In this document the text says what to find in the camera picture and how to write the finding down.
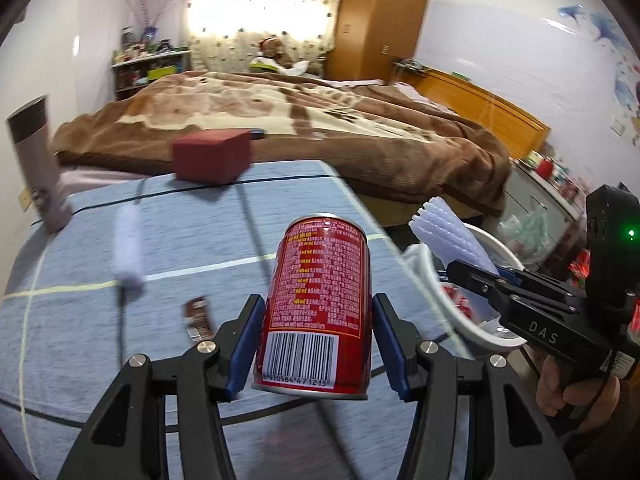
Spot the grey thermos bottle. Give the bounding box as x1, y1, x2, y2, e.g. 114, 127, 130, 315
6, 96, 73, 233

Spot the blue dolphin wall sticker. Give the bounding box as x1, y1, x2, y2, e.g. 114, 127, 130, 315
557, 5, 640, 111

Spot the translucent ribbed plastic cup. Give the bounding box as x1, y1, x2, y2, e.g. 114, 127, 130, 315
410, 197, 501, 277

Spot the brown snack wrapper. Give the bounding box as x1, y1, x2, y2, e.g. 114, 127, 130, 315
184, 296, 215, 343

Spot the wooden headboard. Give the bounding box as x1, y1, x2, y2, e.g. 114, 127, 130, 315
415, 69, 551, 161

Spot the clear plastic bag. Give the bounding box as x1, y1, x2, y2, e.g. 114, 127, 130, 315
497, 207, 553, 266

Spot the white shelf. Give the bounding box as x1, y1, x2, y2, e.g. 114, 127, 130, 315
111, 50, 193, 101

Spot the red drink can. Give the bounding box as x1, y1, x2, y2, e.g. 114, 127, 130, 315
251, 213, 373, 402

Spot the brown blanket bed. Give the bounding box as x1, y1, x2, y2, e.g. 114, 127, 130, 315
52, 71, 512, 216

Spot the person's right hand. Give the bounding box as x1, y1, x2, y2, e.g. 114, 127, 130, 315
536, 352, 621, 433

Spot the brown teddy bear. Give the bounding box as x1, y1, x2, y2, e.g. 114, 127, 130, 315
257, 36, 293, 68

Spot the grey bedside cabinet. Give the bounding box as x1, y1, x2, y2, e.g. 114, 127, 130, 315
510, 152, 596, 271

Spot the dark red box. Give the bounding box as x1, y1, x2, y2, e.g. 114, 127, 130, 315
171, 129, 252, 184

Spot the heart-print curtain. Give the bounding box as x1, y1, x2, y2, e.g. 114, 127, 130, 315
187, 0, 351, 73

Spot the wooden wardrobe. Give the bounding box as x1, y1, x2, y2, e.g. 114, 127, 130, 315
325, 0, 433, 83

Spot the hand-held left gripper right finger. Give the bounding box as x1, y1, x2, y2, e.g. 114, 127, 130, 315
372, 292, 576, 480

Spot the white trash bin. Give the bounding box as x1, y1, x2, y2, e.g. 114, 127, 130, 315
400, 222, 528, 351

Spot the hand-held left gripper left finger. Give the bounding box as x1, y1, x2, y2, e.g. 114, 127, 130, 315
57, 294, 266, 480

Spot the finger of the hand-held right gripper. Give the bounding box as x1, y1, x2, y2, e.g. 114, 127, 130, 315
494, 266, 587, 307
446, 259, 532, 312

